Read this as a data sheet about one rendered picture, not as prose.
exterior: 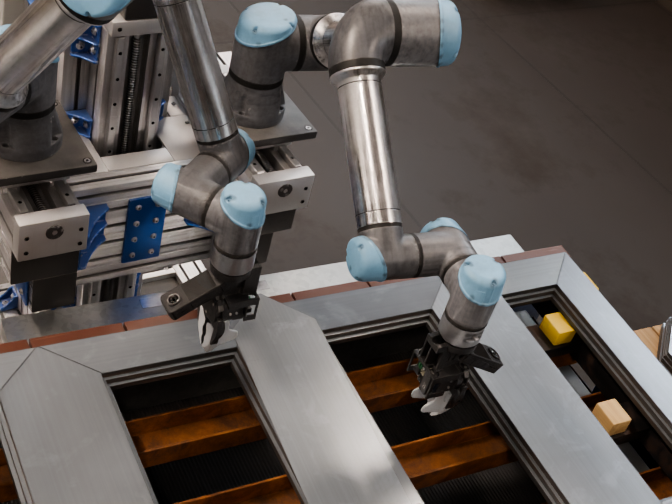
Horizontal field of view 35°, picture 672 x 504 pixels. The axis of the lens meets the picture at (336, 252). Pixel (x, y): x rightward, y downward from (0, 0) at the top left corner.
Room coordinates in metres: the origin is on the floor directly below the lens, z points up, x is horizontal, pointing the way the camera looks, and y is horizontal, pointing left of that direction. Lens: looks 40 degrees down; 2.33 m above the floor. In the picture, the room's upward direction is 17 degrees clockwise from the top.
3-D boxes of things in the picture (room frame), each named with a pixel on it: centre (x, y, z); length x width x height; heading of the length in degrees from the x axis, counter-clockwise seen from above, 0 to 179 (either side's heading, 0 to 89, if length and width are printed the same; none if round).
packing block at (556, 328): (1.83, -0.52, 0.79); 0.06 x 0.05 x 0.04; 37
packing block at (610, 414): (1.60, -0.64, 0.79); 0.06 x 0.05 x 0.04; 37
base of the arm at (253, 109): (1.95, 0.27, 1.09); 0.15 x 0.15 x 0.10
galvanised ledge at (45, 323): (1.80, 0.04, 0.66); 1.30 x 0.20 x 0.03; 127
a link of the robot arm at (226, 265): (1.38, 0.17, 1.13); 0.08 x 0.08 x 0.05
